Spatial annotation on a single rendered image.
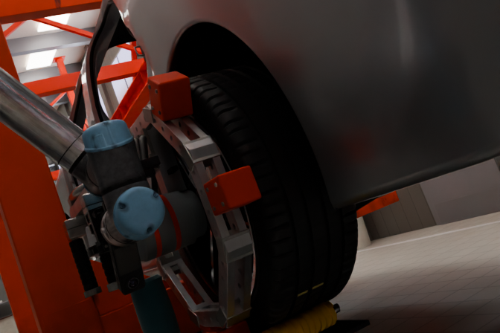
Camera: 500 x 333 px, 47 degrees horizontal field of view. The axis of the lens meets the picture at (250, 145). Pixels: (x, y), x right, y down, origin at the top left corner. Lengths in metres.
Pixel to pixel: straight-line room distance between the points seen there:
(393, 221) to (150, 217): 6.62
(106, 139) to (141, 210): 0.13
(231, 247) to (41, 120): 0.45
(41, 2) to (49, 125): 3.26
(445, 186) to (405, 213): 0.81
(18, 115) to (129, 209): 0.29
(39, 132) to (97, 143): 0.16
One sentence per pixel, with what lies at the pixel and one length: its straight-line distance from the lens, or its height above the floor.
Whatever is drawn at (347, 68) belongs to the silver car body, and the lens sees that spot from 1.01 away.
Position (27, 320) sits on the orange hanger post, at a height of 0.71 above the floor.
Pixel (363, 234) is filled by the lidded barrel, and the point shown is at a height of 0.15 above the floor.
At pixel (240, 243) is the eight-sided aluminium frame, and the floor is 0.75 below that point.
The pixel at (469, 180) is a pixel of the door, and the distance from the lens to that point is 6.42.
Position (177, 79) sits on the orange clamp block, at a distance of 1.29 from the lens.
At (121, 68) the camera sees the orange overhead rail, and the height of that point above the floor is 3.32.
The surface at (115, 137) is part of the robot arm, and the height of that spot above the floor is 0.98.
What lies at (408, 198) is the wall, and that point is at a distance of 7.14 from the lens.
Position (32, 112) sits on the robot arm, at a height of 1.08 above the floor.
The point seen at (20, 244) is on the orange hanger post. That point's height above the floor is 0.95.
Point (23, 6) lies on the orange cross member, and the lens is 4.26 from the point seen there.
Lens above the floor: 0.78
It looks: 7 degrees up
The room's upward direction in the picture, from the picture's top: 21 degrees counter-clockwise
